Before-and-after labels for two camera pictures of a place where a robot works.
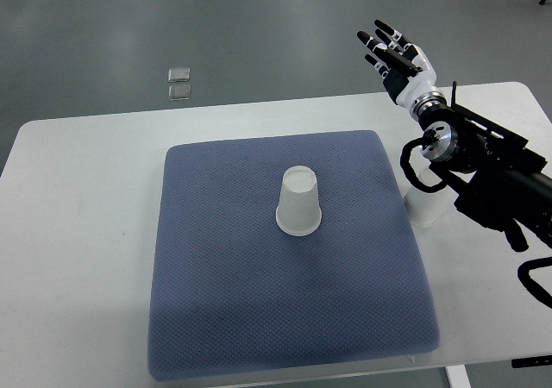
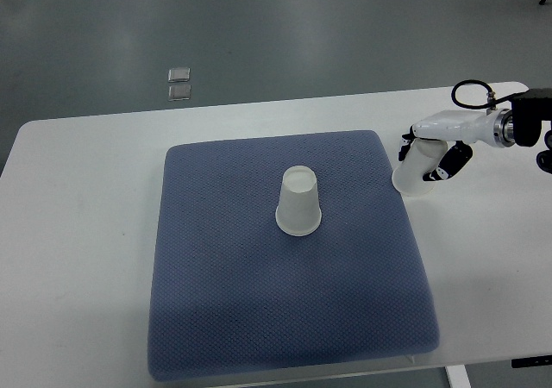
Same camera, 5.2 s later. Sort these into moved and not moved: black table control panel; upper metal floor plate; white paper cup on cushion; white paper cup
Moved: white paper cup
Not moved: black table control panel; white paper cup on cushion; upper metal floor plate
